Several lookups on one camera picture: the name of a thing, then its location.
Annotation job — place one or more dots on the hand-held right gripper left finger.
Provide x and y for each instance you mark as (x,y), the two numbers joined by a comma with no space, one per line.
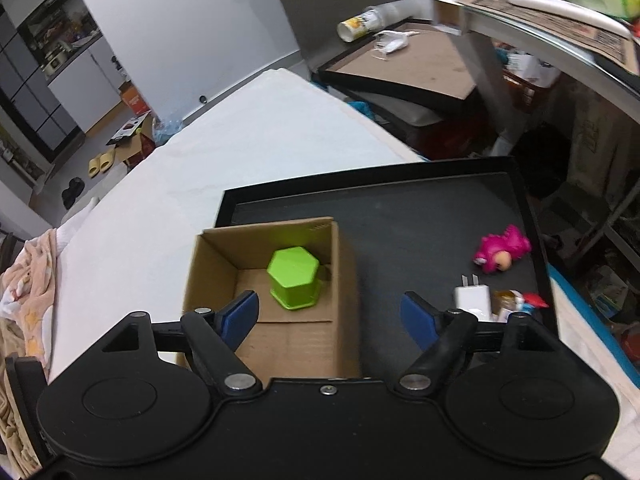
(243,316)

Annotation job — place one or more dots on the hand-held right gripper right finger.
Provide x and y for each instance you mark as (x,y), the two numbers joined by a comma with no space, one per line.
(416,321)

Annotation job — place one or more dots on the white charger plug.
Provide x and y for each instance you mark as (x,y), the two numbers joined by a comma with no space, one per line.
(472,302)

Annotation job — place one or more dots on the brown cardboard box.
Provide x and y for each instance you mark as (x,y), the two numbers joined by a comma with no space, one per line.
(295,345)

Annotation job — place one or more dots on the green hexagonal container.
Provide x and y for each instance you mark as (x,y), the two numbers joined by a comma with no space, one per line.
(292,275)

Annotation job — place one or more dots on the black tray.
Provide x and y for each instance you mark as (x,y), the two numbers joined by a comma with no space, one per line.
(400,230)

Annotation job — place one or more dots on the red blue toy figure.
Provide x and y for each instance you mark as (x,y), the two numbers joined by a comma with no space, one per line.
(507,302)

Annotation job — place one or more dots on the pink dinosaur toy figure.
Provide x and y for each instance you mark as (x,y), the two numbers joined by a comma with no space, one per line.
(502,247)

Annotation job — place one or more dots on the blue plastic bag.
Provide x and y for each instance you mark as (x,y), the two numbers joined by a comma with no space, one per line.
(165,130)

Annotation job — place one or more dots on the open brown floor carton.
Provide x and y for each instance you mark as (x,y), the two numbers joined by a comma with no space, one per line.
(131,147)

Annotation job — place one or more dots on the yellow slipper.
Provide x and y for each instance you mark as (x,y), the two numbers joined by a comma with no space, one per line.
(106,162)
(93,166)

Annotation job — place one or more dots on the black shoe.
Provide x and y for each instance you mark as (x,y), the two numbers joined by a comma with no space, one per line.
(76,186)
(68,199)

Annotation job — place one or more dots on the beige patterned blanket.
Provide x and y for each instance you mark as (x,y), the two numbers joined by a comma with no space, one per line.
(30,270)

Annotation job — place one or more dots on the orange cardboard box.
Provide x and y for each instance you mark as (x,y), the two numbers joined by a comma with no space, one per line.
(136,100)

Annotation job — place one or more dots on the black framed brown board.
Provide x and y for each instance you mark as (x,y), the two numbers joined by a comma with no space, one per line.
(410,67)

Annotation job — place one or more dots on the white face mask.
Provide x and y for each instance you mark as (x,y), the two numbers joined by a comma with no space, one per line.
(392,42)

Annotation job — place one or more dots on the grey desk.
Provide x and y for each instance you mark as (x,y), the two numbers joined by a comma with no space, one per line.
(560,50)

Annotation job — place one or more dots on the dark tall cabinet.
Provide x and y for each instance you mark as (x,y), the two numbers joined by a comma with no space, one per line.
(30,95)

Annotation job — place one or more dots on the white roll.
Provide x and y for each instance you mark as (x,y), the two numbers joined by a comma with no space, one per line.
(560,7)

